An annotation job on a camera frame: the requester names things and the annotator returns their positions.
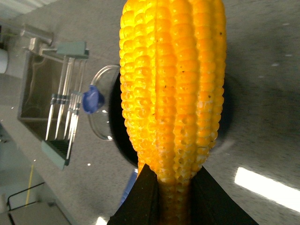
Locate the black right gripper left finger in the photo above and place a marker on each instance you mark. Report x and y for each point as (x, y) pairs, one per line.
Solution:
(141, 205)

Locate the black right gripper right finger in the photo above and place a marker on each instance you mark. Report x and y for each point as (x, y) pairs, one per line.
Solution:
(211, 205)

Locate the glass lid with blue knob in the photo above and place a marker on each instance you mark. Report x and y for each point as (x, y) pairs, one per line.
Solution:
(95, 101)

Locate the yellow corn cob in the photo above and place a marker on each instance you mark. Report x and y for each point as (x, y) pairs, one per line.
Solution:
(172, 71)

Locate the dark blue saucepan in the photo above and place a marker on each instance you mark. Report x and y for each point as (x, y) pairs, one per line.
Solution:
(121, 138)

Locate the green dish drying rack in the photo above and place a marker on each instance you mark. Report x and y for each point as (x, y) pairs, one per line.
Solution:
(65, 100)

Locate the steel sink basin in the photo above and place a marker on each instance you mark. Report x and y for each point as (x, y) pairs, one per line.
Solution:
(40, 79)

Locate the steel faucet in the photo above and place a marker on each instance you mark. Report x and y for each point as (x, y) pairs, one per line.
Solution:
(37, 36)

